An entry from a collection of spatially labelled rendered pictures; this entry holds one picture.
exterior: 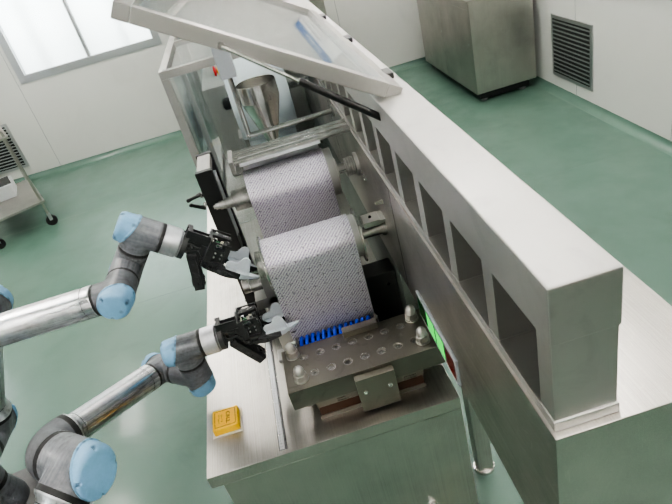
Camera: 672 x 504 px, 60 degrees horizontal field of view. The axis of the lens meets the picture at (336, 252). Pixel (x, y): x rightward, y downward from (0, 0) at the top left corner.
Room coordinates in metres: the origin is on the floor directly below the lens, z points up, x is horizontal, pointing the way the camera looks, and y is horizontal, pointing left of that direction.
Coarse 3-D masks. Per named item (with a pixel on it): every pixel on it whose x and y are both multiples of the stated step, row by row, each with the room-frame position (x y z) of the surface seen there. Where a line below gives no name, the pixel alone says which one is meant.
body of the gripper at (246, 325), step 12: (240, 312) 1.26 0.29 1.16; (252, 312) 1.25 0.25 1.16; (216, 324) 1.23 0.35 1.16; (228, 324) 1.23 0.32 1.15; (240, 324) 1.21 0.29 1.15; (252, 324) 1.21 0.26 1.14; (264, 324) 1.26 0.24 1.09; (228, 336) 1.24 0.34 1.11; (240, 336) 1.23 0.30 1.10; (252, 336) 1.21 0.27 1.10
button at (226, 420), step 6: (228, 408) 1.17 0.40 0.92; (234, 408) 1.16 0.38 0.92; (216, 414) 1.16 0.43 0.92; (222, 414) 1.15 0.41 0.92; (228, 414) 1.15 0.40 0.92; (234, 414) 1.14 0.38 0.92; (216, 420) 1.14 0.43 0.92; (222, 420) 1.13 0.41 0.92; (228, 420) 1.13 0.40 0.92; (234, 420) 1.12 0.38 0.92; (216, 426) 1.12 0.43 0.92; (222, 426) 1.11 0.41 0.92; (228, 426) 1.11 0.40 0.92; (234, 426) 1.11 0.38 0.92; (216, 432) 1.10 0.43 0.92; (222, 432) 1.10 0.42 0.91; (228, 432) 1.11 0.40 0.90
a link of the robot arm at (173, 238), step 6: (168, 228) 1.27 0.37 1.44; (174, 228) 1.28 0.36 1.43; (180, 228) 1.29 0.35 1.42; (168, 234) 1.26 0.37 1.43; (174, 234) 1.26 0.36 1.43; (180, 234) 1.27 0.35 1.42; (168, 240) 1.25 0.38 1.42; (174, 240) 1.25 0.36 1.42; (180, 240) 1.25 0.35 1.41; (162, 246) 1.24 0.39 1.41; (168, 246) 1.24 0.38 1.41; (174, 246) 1.25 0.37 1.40; (180, 246) 1.25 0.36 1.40; (162, 252) 1.25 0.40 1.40; (168, 252) 1.25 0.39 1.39; (174, 252) 1.24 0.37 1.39
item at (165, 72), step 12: (168, 48) 2.71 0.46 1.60; (168, 60) 2.45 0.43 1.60; (204, 60) 2.27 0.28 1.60; (168, 72) 2.26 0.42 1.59; (180, 72) 2.26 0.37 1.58; (168, 84) 2.26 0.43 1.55; (168, 96) 2.26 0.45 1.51; (180, 108) 2.26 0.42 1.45; (180, 120) 2.26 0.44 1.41; (192, 144) 2.26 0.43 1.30; (192, 156) 2.26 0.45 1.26
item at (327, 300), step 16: (336, 272) 1.26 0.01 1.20; (352, 272) 1.26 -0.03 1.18; (288, 288) 1.25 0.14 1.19; (304, 288) 1.25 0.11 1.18; (320, 288) 1.25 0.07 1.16; (336, 288) 1.25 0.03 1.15; (352, 288) 1.26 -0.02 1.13; (288, 304) 1.25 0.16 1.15; (304, 304) 1.25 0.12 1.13; (320, 304) 1.25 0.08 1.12; (336, 304) 1.25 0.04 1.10; (352, 304) 1.26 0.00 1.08; (368, 304) 1.26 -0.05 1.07; (288, 320) 1.25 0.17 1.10; (304, 320) 1.25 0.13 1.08; (320, 320) 1.25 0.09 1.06; (336, 320) 1.25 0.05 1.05; (352, 320) 1.26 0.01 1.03; (304, 336) 1.25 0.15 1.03
